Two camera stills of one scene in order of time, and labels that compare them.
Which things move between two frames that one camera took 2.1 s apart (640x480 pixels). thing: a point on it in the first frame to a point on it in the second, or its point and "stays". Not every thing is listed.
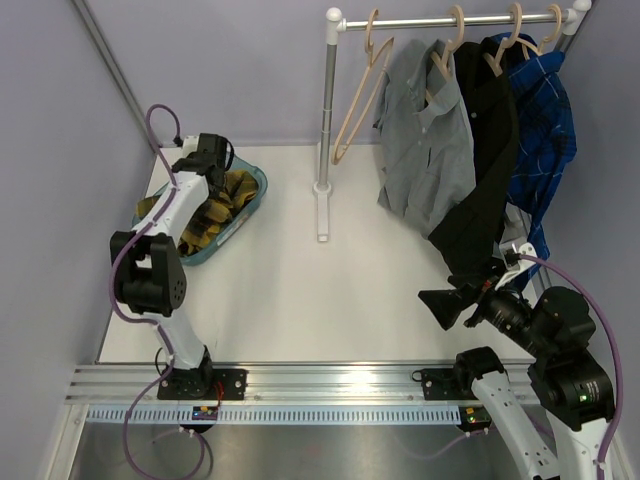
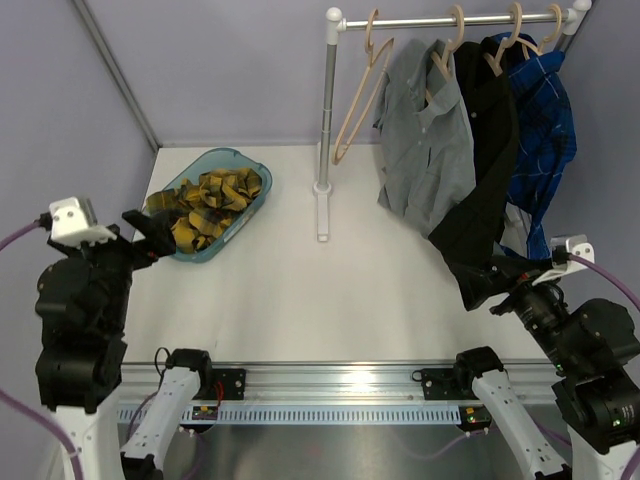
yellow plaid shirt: (239, 188) stays
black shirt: (472, 240) stays
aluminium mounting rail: (277, 383) stays
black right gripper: (447, 304) to (520, 290)
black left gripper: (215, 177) to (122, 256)
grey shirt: (424, 135) stays
